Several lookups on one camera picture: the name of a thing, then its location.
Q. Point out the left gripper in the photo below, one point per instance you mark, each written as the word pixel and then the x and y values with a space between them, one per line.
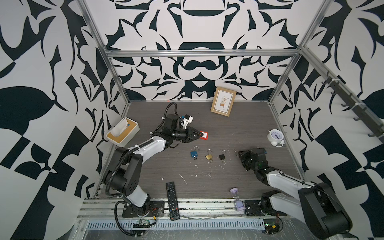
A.
pixel 190 135

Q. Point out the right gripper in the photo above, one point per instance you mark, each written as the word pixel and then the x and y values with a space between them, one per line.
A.
pixel 247 153

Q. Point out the red padlock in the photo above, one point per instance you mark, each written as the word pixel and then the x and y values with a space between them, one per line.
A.
pixel 204 135

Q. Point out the black padlock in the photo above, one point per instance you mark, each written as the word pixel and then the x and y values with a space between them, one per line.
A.
pixel 222 157

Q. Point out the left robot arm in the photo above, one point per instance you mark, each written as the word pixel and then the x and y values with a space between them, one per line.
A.
pixel 122 175

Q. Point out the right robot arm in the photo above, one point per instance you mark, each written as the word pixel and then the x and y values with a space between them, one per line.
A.
pixel 315 205

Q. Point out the blue padlock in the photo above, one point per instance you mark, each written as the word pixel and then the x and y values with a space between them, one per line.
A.
pixel 194 153

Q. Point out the brass padlock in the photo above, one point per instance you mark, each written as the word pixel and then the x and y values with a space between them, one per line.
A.
pixel 209 155

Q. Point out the white alarm clock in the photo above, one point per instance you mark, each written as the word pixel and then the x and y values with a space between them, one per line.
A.
pixel 276 138

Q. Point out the purple hourglass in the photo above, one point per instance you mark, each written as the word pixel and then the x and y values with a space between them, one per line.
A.
pixel 238 203

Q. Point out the right circuit board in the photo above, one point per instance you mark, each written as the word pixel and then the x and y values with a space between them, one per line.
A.
pixel 272 228

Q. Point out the circuit board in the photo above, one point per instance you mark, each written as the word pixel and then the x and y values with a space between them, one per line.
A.
pixel 272 228
pixel 144 223

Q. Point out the black remote control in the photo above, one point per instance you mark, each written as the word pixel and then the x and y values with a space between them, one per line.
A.
pixel 174 212

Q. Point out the left circuit board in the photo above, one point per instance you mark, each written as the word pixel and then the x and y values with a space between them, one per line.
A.
pixel 144 223

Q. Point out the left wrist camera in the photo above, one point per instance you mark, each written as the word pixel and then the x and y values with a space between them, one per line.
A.
pixel 185 120

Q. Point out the wooden picture frame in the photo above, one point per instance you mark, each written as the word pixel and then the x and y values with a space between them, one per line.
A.
pixel 223 101

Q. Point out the white cable duct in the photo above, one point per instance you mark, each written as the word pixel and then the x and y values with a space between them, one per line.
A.
pixel 205 224

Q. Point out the wall hook rail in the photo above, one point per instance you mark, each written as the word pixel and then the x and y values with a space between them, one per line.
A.
pixel 352 102

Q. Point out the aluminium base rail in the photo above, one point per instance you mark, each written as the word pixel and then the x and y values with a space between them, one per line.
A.
pixel 189 208

